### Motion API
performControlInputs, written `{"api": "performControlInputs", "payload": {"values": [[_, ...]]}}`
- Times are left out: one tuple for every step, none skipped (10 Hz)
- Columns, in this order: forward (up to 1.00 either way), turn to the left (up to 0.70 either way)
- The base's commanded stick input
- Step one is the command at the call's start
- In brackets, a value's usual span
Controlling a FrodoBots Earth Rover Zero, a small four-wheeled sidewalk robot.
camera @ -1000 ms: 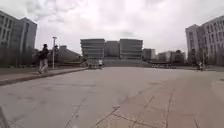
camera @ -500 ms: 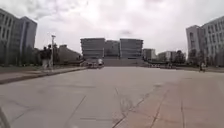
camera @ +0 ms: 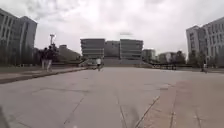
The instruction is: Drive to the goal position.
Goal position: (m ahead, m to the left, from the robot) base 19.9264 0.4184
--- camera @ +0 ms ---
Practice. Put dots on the person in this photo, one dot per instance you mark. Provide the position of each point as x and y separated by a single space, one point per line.
204 66
98 62

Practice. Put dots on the wide grey building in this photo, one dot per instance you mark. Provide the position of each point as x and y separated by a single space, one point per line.
111 49

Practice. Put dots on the grey concrete slab plaza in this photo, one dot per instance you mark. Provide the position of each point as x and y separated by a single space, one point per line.
110 93

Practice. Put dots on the low grey building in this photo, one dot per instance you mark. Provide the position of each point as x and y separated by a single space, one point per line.
68 53

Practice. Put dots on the distant low buildings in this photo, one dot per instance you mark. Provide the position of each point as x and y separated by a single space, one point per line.
160 56

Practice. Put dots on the tall pole with lamp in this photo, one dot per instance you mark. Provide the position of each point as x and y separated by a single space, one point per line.
52 39

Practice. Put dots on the group of people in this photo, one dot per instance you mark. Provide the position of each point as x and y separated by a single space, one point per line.
47 57

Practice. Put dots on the low dark kerb strip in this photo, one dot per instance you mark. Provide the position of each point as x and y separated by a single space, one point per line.
36 75

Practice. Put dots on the row of dark trees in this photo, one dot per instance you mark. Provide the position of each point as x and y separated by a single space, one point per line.
203 59

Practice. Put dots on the pale building with window grid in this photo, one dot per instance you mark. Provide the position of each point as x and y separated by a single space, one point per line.
210 40

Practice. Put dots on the grey building with window grid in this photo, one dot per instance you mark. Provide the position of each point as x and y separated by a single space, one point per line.
15 38

